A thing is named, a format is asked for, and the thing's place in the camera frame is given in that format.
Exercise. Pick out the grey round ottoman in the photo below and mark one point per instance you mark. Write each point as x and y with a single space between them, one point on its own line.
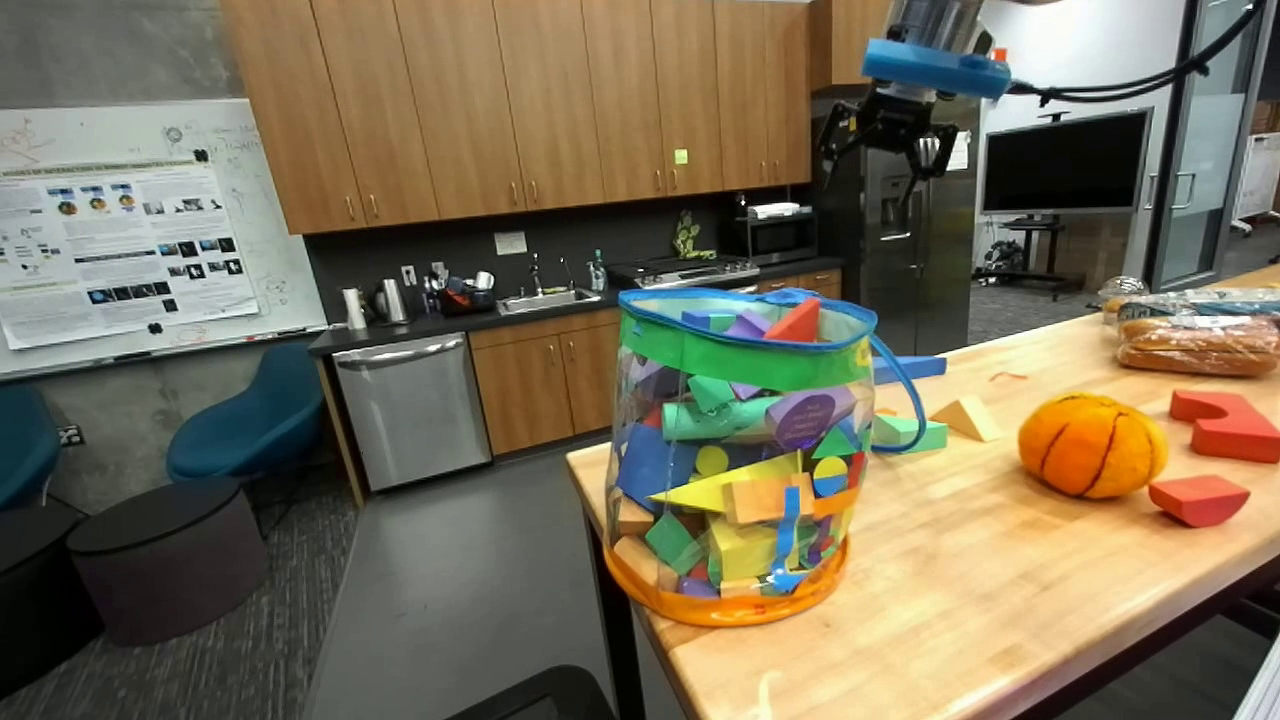
165 563

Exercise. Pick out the blue foam block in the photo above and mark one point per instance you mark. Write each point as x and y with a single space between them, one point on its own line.
923 367

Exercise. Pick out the stainless steel dishwasher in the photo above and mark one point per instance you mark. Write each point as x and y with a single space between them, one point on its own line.
409 407

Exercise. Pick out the white wall outlet plate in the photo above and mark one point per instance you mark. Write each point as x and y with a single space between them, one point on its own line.
509 240

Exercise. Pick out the wooden wall cabinets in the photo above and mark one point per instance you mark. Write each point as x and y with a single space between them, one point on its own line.
532 104

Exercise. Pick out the clear bag of foam blocks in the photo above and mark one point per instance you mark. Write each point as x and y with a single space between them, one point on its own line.
733 483

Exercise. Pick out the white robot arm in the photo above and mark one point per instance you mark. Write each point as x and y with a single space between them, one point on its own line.
942 20

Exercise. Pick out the stainless steel fridge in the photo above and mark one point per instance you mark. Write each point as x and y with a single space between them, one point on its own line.
902 267

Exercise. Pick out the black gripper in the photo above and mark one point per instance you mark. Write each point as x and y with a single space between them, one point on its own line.
902 118

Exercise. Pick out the tan wooden wedge block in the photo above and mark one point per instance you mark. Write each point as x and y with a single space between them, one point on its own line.
966 420

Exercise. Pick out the stainless steel oven range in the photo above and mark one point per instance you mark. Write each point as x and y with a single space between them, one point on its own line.
695 275

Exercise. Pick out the soap bottle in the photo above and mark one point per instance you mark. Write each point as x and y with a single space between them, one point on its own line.
596 275

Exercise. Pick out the bagged bread loaf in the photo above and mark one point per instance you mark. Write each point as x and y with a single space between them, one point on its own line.
1202 340

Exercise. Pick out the whiteboard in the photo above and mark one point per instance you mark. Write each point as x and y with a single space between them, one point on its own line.
145 226

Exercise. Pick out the small red foam block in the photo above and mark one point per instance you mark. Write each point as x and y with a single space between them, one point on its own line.
1196 501

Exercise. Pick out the black microwave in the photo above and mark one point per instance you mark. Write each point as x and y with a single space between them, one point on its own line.
769 231

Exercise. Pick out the black wall monitor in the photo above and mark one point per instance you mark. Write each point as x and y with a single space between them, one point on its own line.
1064 162

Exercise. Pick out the wooden base cabinets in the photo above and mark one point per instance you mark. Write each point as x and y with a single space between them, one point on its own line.
541 381

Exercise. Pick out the dish rack with dishes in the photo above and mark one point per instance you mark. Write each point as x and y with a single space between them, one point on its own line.
467 297

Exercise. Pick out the blue lounge chair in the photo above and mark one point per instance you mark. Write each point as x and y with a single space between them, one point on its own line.
24 447
252 420

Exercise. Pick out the printed paper poster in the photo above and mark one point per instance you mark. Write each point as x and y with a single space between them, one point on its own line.
125 245

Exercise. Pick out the orange plush basketball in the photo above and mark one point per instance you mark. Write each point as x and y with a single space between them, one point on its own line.
1093 447

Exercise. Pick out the red arch foam block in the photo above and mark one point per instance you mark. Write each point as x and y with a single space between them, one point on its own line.
1233 429

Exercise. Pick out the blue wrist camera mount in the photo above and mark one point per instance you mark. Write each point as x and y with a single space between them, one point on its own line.
934 65

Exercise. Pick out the dark round ottoman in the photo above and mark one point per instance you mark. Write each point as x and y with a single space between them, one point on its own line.
40 603

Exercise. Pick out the kitchen sink with faucet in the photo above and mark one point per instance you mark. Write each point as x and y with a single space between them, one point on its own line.
546 303

